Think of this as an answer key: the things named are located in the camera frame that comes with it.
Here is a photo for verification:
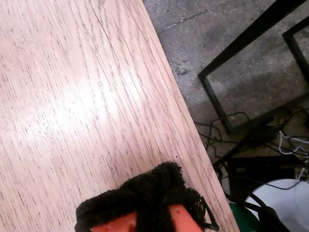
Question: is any black zip tie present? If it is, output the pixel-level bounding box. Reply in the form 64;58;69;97
201;197;220;232

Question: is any thin black floor cable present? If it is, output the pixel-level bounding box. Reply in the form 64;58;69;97
194;111;252;167

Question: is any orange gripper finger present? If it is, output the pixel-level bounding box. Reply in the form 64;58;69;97
154;161;206;232
74;172;170;232

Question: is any white round table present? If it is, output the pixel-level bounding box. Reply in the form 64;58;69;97
245;178;309;232

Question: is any large black metal leg frame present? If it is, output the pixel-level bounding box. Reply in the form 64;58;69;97
197;0;309;135

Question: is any black power adapter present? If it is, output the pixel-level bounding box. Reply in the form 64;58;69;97
248;122;279;148

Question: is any green plastic object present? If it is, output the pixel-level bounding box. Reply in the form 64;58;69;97
228;202;261;232

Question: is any thick black cable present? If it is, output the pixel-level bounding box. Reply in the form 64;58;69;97
223;192;281;220

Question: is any white cable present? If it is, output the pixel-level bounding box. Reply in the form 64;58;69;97
278;130;309;155

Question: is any small black metal leg frame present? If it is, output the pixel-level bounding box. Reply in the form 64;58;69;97
281;16;309;73

